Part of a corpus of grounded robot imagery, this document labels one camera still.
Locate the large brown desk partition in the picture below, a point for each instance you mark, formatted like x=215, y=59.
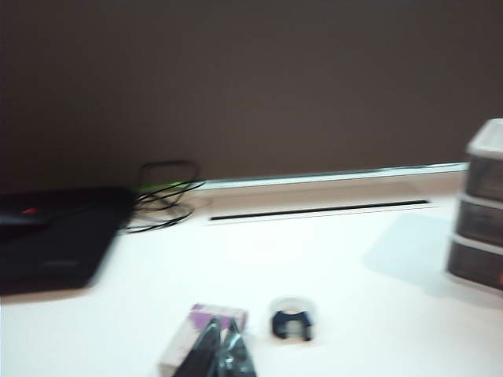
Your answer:
x=251, y=78

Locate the purple and white box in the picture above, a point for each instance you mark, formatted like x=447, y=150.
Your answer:
x=184, y=337

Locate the white plastic drawer cabinet frame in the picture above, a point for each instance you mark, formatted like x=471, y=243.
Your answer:
x=489, y=137

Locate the grey middle-tier drawer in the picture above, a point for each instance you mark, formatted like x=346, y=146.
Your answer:
x=481, y=222

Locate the clear tape roll black dispenser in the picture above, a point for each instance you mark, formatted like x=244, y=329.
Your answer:
x=291, y=318

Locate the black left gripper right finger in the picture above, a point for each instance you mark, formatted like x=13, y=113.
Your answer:
x=237, y=359

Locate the grey drawer under cabinet lid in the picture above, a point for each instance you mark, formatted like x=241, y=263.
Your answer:
x=487, y=176

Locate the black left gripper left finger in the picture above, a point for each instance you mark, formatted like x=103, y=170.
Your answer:
x=202, y=357

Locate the grey drawer above cabinet base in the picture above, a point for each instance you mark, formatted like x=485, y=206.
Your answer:
x=475, y=263

